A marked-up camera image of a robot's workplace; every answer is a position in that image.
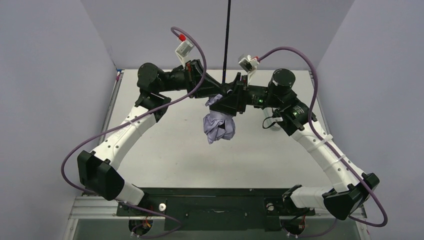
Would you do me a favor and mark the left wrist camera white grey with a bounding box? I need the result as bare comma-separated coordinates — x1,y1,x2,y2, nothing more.
175,33,194,67

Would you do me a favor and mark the lilac black umbrella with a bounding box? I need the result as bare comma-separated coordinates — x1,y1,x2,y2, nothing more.
203,0,235,144

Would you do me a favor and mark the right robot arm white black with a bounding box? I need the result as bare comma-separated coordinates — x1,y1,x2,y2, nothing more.
203,68,380,220

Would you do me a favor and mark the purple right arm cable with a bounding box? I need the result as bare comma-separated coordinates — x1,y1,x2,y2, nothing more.
256,46,388,239

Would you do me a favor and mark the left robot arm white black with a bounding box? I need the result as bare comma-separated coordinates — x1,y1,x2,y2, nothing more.
77,59,225,206

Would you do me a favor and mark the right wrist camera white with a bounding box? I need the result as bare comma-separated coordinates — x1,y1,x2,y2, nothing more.
238,54,260,85

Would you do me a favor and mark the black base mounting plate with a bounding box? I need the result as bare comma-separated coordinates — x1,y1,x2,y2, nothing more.
115,187,316,232

